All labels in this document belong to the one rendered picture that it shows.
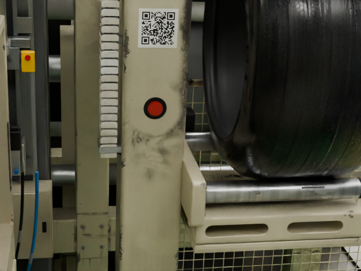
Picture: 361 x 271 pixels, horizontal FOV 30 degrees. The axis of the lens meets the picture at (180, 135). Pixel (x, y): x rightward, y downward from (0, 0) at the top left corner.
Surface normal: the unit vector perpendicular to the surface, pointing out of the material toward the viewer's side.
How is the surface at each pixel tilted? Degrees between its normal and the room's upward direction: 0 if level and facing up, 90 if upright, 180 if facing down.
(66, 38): 36
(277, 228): 90
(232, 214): 0
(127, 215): 90
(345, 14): 66
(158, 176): 90
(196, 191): 90
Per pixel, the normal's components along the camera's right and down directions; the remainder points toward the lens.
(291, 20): -0.10, -0.01
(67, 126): 0.16, 0.44
